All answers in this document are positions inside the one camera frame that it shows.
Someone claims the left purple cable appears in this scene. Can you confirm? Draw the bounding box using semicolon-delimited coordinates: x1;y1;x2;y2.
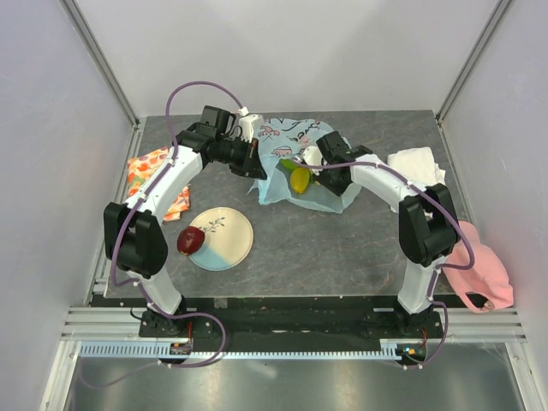
79;80;247;389

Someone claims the cream and blue plate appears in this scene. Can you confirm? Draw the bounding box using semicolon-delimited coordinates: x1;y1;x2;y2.
189;207;254;271

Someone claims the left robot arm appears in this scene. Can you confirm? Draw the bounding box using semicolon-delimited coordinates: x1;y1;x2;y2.
104;106;266;337

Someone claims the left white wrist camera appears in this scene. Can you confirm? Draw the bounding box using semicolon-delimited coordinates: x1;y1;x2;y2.
237;107;265;143

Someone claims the white folded cloth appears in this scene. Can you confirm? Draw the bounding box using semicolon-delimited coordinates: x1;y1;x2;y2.
387;146;449;214

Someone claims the right aluminium frame post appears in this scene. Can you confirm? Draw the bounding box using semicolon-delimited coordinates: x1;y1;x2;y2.
435;0;514;127

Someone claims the pink cap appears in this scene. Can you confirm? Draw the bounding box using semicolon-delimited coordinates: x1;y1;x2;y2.
443;220;514;313

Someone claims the red fake apple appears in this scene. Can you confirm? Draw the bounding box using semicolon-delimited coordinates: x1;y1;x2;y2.
176;226;206;255

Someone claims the yellow fake mango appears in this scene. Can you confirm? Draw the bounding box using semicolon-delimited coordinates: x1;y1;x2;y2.
289;168;311;194

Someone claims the light blue plastic bag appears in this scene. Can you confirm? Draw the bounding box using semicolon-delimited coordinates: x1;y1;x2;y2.
253;118;360;213

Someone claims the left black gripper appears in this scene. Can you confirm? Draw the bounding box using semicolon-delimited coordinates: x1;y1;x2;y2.
216;135;267;181

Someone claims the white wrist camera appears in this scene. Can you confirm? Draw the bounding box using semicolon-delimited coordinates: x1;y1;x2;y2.
237;107;265;143
301;146;325;176

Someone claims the slotted cable duct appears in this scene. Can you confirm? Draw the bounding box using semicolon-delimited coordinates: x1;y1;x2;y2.
79;341;403;360

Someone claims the floral orange napkin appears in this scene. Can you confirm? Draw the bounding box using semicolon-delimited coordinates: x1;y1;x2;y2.
127;146;191;222

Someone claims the aluminium frame post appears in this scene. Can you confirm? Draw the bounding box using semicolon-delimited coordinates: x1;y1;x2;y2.
435;0;514;127
59;0;140;129

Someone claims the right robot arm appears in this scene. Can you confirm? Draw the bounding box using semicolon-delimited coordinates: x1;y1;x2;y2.
303;131;459;337

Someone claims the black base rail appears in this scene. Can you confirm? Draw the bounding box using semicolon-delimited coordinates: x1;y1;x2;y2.
139;295;444;340

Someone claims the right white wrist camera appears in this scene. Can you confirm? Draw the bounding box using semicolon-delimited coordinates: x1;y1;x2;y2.
301;146;325;176

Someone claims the left aluminium frame post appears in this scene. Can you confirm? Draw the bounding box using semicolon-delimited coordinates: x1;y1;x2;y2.
59;0;140;129

